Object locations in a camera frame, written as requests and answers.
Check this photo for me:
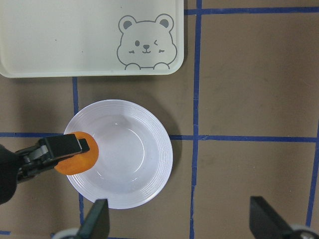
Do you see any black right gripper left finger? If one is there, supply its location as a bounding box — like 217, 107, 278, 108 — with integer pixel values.
77, 199, 110, 239

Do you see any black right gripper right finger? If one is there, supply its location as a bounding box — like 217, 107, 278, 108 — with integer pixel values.
249, 196, 292, 239

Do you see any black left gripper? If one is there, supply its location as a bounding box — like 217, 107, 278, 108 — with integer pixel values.
0, 133, 90, 205

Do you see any orange fruit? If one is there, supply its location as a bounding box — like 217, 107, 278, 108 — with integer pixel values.
54, 131, 99, 175

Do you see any white ribbed plate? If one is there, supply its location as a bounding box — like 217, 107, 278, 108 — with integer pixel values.
65, 100, 173, 209

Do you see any cream bear tray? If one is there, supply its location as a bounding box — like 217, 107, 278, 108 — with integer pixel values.
0, 0, 184, 78

